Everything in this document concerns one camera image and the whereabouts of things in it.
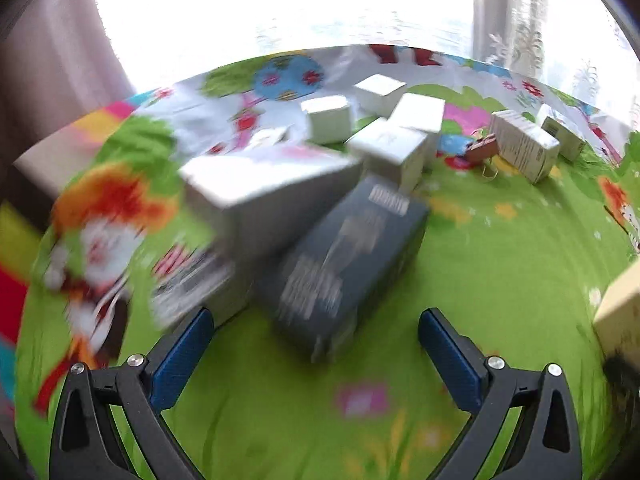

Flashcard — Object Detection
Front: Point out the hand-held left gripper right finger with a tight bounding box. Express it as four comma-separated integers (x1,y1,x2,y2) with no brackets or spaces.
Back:
418,307,583,480

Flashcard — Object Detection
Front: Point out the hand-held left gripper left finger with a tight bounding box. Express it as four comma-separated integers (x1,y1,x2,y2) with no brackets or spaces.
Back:
48,306,216,480

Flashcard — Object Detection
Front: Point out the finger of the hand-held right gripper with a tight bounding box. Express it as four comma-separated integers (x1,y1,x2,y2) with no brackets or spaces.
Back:
602,352,640,411

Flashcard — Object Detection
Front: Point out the beige box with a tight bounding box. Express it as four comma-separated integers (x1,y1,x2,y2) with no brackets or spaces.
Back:
592,257,640,361

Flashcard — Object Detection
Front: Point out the dark blue box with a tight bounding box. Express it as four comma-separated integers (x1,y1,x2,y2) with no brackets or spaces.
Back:
257,175,431,366

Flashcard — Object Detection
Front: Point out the large white box pink print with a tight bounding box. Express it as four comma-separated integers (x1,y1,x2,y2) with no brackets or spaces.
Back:
177,142,363,281

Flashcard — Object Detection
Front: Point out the white box with dark print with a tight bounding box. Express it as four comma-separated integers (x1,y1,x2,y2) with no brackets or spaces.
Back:
150,245,256,328

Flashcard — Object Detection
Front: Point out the cartoon printed green bedsheet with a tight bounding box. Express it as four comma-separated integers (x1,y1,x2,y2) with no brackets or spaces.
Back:
0,42,640,480

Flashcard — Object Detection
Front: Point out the white cube box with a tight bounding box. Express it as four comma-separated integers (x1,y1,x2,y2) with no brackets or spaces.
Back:
354,74,407,117
301,95,352,146
389,92,446,168
346,117,431,193

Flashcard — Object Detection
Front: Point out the white carton with text panel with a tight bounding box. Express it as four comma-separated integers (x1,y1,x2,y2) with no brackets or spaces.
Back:
489,109,561,184

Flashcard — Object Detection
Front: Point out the small flat white box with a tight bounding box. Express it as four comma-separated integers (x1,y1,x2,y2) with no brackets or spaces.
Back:
245,126,291,151

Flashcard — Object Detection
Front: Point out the small white printed box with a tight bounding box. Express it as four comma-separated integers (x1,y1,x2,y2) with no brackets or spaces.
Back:
540,116,587,162

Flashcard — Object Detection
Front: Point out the brown curtain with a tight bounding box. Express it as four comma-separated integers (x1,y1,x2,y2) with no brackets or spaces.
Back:
0,0,138,211

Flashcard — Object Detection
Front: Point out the white lace curtain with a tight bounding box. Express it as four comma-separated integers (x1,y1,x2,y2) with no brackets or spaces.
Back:
470,0,640,111

